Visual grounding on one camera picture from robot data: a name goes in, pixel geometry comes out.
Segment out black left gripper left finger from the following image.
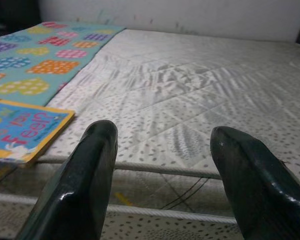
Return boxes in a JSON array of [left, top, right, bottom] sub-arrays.
[[17, 119, 119, 240]]

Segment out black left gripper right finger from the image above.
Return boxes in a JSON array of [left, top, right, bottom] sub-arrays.
[[209, 125, 300, 240]]

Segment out yellow blue children's board book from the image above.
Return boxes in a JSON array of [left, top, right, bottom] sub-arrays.
[[0, 98, 76, 169]]

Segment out white quilted mattress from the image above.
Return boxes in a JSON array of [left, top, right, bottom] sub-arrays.
[[0, 27, 300, 240]]

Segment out teal patterned blanket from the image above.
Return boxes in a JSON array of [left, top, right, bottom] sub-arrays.
[[0, 21, 127, 107]]

